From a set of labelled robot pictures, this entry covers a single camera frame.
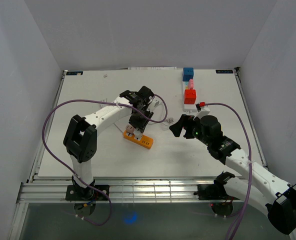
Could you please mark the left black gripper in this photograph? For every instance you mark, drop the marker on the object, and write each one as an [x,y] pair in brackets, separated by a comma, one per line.
[141,125]

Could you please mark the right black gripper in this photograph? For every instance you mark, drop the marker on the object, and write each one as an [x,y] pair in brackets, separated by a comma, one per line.
[186,121]

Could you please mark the white plug adapter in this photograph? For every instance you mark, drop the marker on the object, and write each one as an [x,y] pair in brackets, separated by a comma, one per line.
[137,134]

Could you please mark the rose gold plug adapter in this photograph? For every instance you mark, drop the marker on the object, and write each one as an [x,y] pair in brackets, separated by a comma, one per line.
[129,129]

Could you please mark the orange power strip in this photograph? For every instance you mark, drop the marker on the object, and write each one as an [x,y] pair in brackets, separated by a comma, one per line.
[120,108]

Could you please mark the red cube socket adapter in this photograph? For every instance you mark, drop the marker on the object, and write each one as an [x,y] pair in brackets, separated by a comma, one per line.
[189,97]

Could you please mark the pink plug adapter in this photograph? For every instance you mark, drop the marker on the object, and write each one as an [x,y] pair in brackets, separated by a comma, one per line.
[190,85]

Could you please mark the white multicolour power strip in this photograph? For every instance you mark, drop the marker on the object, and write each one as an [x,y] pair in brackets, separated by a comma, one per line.
[177,106]

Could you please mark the blue cube socket adapter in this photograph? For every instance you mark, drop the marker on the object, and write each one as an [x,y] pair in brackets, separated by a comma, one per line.
[187,74]

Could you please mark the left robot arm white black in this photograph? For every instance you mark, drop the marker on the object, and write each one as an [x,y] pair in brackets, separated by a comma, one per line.
[82,133]

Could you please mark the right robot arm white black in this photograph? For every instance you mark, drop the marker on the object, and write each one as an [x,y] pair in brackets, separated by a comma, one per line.
[275,195]

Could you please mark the right corner label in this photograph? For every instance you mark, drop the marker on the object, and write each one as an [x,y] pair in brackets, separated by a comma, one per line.
[224,71]

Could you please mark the corner label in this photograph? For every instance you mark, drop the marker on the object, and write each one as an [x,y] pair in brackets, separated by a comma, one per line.
[224,71]
[74,73]

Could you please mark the left corner label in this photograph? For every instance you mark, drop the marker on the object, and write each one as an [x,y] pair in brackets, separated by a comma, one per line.
[74,73]

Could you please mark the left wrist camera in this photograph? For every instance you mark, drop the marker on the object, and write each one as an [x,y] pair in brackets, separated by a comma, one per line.
[153,105]

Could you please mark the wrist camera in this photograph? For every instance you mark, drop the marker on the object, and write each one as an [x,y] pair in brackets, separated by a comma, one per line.
[153,105]
[202,110]

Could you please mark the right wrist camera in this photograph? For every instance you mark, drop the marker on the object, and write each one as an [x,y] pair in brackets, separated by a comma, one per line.
[202,110]

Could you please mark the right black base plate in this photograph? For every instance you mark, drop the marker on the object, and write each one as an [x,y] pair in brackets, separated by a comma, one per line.
[211,192]

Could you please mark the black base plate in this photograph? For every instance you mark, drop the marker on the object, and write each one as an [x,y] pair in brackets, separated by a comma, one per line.
[211,192]
[76,193]

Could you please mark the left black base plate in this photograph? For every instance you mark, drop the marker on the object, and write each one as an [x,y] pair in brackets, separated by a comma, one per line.
[76,193]

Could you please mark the aluminium frame rail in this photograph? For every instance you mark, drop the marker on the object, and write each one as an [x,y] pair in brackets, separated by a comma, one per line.
[121,191]

